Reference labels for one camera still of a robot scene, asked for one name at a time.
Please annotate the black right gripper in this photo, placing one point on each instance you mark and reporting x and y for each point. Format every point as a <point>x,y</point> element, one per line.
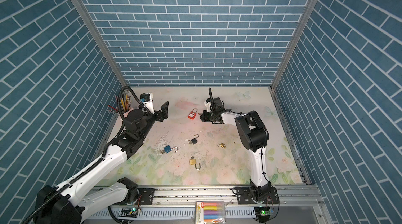
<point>205,118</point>

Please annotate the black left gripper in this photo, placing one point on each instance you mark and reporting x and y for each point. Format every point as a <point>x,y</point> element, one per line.
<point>160,117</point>

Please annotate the red padlock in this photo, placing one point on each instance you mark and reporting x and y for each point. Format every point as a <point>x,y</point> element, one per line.
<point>193,114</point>

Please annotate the black padlock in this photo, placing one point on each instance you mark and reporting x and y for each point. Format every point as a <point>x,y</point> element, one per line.
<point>194,139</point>

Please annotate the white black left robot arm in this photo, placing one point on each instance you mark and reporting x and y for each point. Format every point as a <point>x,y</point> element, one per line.
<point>71,202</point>

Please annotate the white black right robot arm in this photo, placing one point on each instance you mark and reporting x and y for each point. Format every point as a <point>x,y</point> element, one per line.
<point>254,137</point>

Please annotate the small brass padlock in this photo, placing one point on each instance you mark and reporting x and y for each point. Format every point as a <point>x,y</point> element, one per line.
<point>222,145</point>

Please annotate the coloured pencils bundle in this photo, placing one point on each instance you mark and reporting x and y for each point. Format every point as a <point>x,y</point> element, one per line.
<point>124,103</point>

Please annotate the blue padlock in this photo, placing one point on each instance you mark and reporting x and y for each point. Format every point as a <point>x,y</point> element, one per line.
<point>168,149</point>

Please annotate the marker pen box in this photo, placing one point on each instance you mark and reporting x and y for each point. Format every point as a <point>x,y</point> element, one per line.
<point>210,212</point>

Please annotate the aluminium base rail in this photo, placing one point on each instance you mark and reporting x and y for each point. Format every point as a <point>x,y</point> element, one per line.
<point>297,204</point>

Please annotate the aluminium corner post left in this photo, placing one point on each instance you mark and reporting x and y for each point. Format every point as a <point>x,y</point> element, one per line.
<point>89,23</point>

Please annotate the aluminium corner post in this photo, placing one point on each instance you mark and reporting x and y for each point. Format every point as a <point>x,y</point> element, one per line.
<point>89,23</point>
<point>293,43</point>

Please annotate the aluminium corner post right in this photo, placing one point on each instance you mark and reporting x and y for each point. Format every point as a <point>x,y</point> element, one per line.
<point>293,43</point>

